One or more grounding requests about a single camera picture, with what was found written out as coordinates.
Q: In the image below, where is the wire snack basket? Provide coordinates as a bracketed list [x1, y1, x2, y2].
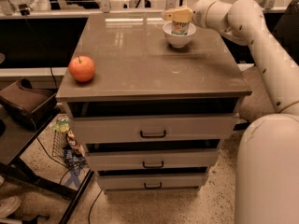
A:
[52, 115, 86, 170]

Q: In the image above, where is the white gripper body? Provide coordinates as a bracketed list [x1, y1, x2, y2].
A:
[192, 0, 221, 28]

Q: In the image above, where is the white bowl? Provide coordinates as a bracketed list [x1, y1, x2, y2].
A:
[163, 21, 196, 48]

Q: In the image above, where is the red apple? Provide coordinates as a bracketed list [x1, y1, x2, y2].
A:
[68, 56, 95, 82]

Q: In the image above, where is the black side table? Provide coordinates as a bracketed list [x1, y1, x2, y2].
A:
[0, 109, 93, 224]

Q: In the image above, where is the black floor cable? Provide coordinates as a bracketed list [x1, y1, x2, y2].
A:
[87, 189, 103, 224]

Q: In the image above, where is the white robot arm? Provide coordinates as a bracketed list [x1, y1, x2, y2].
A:
[162, 0, 299, 224]

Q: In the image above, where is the white shoe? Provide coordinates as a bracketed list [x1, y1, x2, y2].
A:
[0, 196, 21, 218]

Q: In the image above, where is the drawer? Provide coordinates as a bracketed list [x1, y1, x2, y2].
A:
[63, 97, 239, 144]
[86, 139, 221, 171]
[97, 167, 208, 191]

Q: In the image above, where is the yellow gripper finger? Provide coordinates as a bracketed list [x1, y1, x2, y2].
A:
[162, 7, 192, 23]

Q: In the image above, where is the top drawer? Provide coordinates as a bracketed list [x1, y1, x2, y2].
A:
[63, 97, 239, 144]

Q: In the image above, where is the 7up soda can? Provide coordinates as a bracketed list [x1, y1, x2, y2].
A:
[171, 21, 189, 35]

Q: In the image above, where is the bottom drawer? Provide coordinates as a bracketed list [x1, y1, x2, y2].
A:
[97, 167, 208, 191]

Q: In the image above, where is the middle drawer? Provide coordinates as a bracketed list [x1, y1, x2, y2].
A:
[86, 139, 221, 171]

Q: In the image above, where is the grey drawer cabinet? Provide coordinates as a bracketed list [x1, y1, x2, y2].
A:
[55, 11, 252, 194]

